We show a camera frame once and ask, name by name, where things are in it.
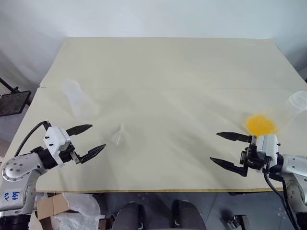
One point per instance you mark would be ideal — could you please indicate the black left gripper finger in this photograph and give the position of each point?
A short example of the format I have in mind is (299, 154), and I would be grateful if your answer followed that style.
(79, 129)
(92, 153)

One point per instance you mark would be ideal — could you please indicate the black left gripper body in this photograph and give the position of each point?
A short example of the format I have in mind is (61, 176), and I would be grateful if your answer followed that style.
(67, 154)

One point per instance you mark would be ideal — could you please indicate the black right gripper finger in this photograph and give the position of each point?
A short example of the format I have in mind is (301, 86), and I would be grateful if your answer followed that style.
(231, 166)
(236, 137)

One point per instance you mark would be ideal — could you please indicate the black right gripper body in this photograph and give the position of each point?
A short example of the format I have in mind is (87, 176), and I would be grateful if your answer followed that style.
(251, 158)

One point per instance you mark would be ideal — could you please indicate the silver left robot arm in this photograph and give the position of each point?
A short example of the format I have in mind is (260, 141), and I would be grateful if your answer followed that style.
(18, 165)

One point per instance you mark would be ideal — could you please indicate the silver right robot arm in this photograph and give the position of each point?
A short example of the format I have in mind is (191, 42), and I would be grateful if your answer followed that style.
(293, 163)

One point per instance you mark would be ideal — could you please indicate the brown cardboard box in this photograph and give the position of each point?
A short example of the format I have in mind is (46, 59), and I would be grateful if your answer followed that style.
(51, 206)

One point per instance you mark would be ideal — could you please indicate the white plastic bag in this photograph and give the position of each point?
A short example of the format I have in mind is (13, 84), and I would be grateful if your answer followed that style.
(82, 208)

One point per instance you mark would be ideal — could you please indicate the dark rounded shape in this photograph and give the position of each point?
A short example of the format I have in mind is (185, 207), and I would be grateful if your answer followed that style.
(188, 215)
(130, 216)

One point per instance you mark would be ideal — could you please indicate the clear plastic cup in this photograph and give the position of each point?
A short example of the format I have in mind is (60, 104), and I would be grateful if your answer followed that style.
(296, 105)

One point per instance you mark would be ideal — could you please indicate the small brown block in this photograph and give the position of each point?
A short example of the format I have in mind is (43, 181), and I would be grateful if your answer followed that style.
(104, 223)

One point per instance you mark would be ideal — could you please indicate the black stand at left edge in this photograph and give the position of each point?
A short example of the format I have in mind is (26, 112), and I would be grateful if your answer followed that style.
(13, 101)

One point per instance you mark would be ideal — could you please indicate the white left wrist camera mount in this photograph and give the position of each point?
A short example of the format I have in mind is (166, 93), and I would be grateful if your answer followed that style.
(54, 140)

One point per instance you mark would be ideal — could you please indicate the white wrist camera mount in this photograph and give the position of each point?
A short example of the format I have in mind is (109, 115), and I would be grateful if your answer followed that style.
(269, 146)
(54, 140)

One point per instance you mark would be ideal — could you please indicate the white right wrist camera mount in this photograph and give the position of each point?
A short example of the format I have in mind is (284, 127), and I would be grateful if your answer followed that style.
(269, 146)

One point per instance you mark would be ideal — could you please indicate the metal bracket under table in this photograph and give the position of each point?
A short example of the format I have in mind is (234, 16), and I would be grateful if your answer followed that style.
(236, 221)

